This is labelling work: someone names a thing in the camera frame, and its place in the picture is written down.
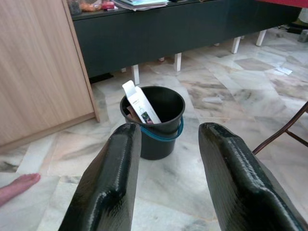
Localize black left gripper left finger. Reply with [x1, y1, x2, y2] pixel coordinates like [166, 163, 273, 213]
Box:
[59, 122, 142, 231]

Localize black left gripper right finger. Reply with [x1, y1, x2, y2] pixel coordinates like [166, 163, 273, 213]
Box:
[198, 122, 308, 231]

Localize white printed carton box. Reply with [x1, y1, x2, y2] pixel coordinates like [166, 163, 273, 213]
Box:
[122, 80, 162, 125]

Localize marble top table red edge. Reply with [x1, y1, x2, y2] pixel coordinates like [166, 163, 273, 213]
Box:
[252, 0, 308, 156]

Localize brown cardboard piece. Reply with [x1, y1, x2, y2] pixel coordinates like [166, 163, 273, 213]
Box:
[126, 105, 143, 124]

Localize person bare foot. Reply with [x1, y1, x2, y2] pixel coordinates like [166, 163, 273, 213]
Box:
[0, 173, 41, 208]

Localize white paper scrap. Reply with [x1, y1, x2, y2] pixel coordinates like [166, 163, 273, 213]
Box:
[275, 67, 293, 76]

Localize light wooden cabinet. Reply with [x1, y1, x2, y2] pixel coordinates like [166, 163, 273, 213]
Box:
[0, 0, 101, 148]

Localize black tv console white legs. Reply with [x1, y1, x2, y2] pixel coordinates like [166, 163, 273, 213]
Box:
[72, 0, 303, 85]

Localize pink small packet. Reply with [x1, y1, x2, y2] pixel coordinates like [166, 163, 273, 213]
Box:
[102, 0, 119, 11]

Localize orange snack bag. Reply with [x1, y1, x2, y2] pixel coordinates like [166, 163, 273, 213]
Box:
[80, 0, 103, 12]

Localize stack of papers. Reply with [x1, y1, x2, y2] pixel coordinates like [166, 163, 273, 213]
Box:
[112, 0, 169, 12]

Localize black bin blue handle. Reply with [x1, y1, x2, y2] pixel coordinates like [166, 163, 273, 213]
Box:
[119, 86, 186, 161]

